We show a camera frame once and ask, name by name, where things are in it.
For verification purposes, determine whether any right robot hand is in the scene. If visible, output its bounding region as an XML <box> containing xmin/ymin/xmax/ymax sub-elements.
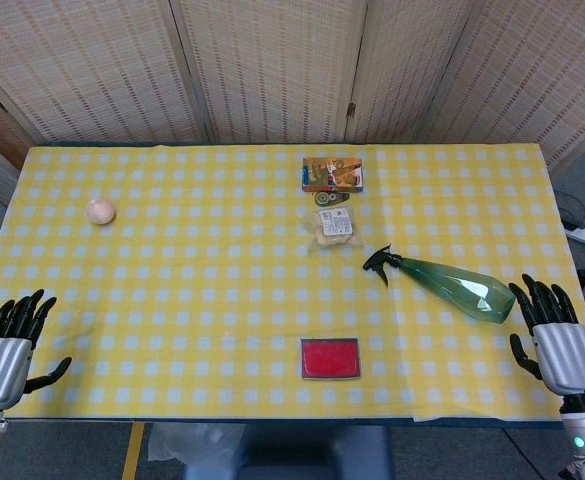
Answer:
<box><xmin>507</xmin><ymin>273</ymin><xmax>585</xmax><ymax>400</ymax></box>

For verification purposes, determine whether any green spray bottle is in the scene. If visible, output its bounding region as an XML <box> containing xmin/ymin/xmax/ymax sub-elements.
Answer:
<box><xmin>362</xmin><ymin>243</ymin><xmax>517</xmax><ymax>325</ymax></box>

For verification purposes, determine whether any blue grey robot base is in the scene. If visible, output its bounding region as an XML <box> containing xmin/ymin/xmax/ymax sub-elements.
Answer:
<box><xmin>181</xmin><ymin>423</ymin><xmax>394</xmax><ymax>480</ymax></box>

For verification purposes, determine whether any pale pink egg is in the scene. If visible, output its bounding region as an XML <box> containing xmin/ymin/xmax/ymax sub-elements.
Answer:
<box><xmin>84</xmin><ymin>198</ymin><xmax>118</xmax><ymax>227</ymax></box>

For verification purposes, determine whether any red rectangular ink pad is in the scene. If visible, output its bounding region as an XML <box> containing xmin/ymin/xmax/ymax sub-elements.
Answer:
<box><xmin>299</xmin><ymin>337</ymin><xmax>362</xmax><ymax>382</ymax></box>

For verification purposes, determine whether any clear bag of snacks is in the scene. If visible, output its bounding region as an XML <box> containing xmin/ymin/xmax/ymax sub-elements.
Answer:
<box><xmin>305</xmin><ymin>206</ymin><xmax>365</xmax><ymax>254</ymax></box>

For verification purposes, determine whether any yellow checkered tablecloth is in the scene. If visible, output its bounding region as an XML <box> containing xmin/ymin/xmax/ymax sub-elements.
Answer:
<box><xmin>0</xmin><ymin>144</ymin><xmax>585</xmax><ymax>424</ymax></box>

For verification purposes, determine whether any green tape dispenser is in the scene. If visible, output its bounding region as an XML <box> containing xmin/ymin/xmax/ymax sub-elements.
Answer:
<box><xmin>314</xmin><ymin>191</ymin><xmax>350</xmax><ymax>207</ymax></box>

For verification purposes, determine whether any orange printed carton box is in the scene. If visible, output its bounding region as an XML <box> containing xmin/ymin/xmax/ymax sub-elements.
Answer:
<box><xmin>301</xmin><ymin>156</ymin><xmax>365</xmax><ymax>193</ymax></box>

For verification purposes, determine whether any woven folding screen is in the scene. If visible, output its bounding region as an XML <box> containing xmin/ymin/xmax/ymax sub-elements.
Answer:
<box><xmin>0</xmin><ymin>0</ymin><xmax>585</xmax><ymax>169</ymax></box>

